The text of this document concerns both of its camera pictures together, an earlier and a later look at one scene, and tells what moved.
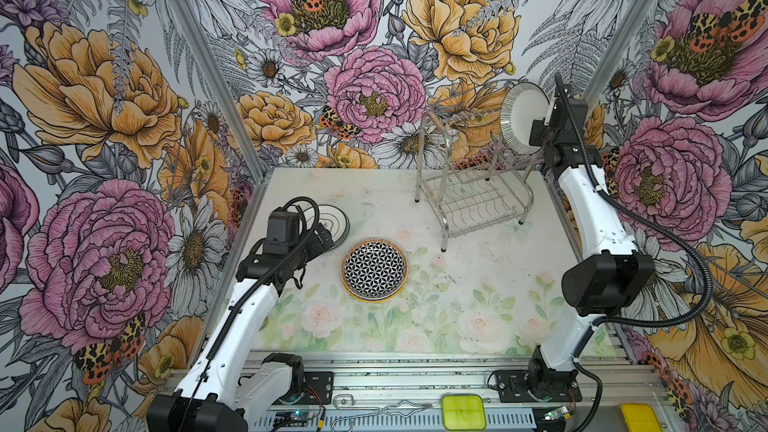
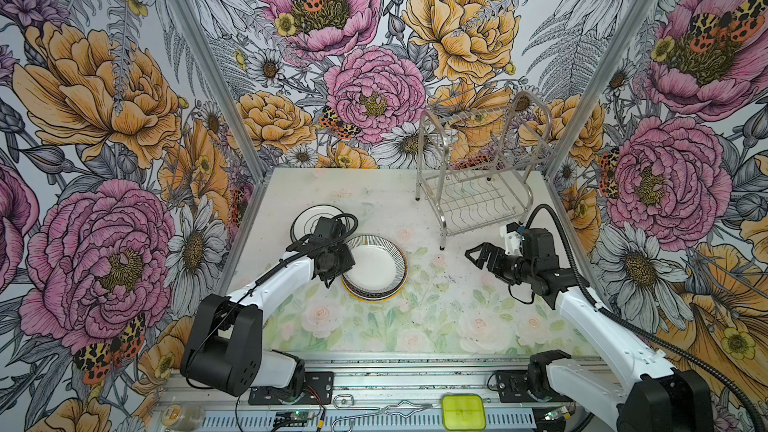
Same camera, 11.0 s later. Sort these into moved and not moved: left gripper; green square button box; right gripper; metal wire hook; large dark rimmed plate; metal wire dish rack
Moved: large dark rimmed plate; left gripper; right gripper
Not moved: metal wire dish rack; green square button box; metal wire hook
